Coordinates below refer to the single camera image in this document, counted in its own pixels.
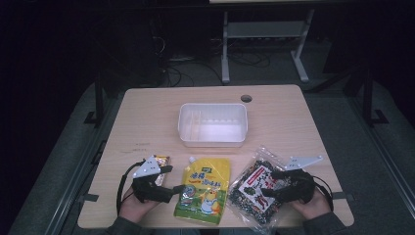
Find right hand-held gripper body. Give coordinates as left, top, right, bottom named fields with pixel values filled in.
left=276, top=155, right=324, bottom=205

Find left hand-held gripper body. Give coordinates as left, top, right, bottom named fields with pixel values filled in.
left=131, top=155, right=174, bottom=205

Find gold foil snack packet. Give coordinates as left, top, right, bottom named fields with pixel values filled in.
left=153, top=155, right=171, bottom=187

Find clear bag of dark snacks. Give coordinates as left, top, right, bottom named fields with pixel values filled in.
left=226, top=145, right=296, bottom=235

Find yellow spouted pouch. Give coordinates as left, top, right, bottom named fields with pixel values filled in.
left=173, top=156, right=232, bottom=226

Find white plastic bin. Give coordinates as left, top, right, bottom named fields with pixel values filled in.
left=177, top=102, right=250, bottom=149

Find person's right hand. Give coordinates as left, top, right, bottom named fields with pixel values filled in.
left=288, top=187, right=333, bottom=220

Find person's left hand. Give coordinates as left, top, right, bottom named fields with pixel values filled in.
left=118, top=186, right=161, bottom=225

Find grey tape strip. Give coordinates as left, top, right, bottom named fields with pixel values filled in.
left=331, top=191, right=355, bottom=201
left=79, top=193, right=100, bottom=203

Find black metal stand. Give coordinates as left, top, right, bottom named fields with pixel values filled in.
left=83, top=72, right=106, bottom=128
left=361, top=67, right=390, bottom=127

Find white metal stand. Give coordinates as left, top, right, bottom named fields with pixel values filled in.
left=220, top=8, right=316, bottom=84

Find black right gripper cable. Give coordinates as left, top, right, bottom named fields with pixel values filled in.
left=311, top=183, right=335, bottom=212

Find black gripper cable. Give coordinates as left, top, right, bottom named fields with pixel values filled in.
left=311, top=183, right=335, bottom=212
left=115, top=159, right=147, bottom=216

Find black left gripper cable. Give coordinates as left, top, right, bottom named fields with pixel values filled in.
left=115, top=159, right=147, bottom=216

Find black floor cables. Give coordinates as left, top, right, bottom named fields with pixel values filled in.
left=159, top=48, right=272, bottom=88

